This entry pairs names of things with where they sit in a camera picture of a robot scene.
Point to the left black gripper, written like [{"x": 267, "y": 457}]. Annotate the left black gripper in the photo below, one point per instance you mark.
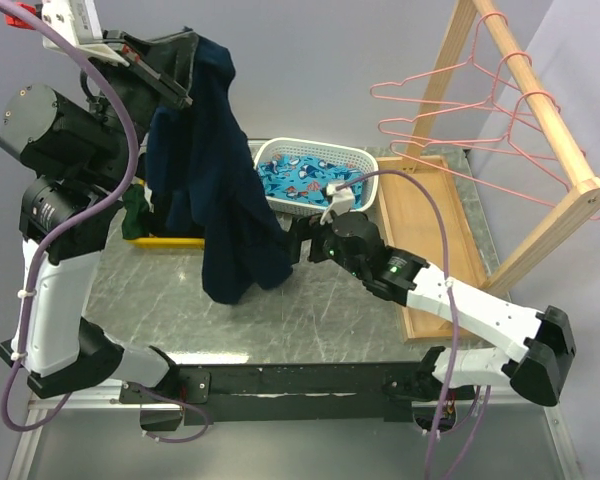
[{"x": 171, "y": 53}]

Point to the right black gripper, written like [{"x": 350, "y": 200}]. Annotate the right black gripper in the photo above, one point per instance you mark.
[{"x": 307, "y": 227}]

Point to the navy blue t shirt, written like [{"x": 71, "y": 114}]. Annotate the navy blue t shirt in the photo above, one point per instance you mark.
[{"x": 200, "y": 157}]

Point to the pink wire hanger front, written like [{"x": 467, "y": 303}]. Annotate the pink wire hanger front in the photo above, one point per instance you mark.
[{"x": 519, "y": 177}]

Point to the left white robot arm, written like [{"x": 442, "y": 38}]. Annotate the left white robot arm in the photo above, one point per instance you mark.
[{"x": 79, "y": 155}]

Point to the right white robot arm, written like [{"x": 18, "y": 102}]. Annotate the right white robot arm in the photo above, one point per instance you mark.
[{"x": 529, "y": 350}]

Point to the blue shark print cloth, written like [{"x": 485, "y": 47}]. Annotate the blue shark print cloth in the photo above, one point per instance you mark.
[{"x": 302, "y": 178}]

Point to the white plastic basket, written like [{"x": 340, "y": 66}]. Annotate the white plastic basket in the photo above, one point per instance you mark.
[{"x": 364, "y": 187}]

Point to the wooden clothes rack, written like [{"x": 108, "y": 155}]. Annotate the wooden clothes rack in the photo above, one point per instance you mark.
[{"x": 582, "y": 200}]

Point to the yellow plastic bin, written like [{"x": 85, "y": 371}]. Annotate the yellow plastic bin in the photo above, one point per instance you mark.
[{"x": 167, "y": 243}]

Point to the dark green garment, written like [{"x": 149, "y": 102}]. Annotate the dark green garment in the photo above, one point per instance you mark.
[{"x": 136, "y": 221}]

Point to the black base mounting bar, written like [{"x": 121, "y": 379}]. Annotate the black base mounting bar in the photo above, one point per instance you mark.
[{"x": 293, "y": 392}]

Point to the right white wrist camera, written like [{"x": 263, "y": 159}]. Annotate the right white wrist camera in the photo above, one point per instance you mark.
[{"x": 340, "y": 199}]

